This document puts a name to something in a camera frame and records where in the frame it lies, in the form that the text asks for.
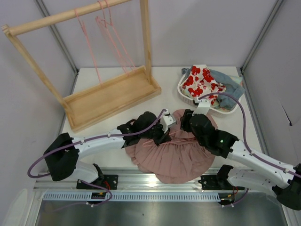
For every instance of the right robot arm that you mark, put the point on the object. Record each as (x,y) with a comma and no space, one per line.
(270,176)

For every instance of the white slotted cable duct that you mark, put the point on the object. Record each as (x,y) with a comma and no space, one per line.
(132,196)

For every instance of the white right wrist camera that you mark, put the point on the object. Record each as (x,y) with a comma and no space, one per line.
(202,106)

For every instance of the white laundry basket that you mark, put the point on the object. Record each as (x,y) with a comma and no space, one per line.
(215,110)

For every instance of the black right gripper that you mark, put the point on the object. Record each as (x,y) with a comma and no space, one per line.
(186,120)

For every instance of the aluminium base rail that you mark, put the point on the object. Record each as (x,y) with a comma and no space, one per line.
(129,180)

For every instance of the red floral white garment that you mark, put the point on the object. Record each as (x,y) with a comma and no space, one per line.
(199,81)

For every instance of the pink pleated skirt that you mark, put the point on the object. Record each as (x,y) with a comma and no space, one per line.
(178,161)

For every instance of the blue denim garment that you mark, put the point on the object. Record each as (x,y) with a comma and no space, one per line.
(199,81)

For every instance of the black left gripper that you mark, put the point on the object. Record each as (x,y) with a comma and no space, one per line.
(162,136)

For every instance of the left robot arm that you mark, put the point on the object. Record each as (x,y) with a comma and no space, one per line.
(63,157)

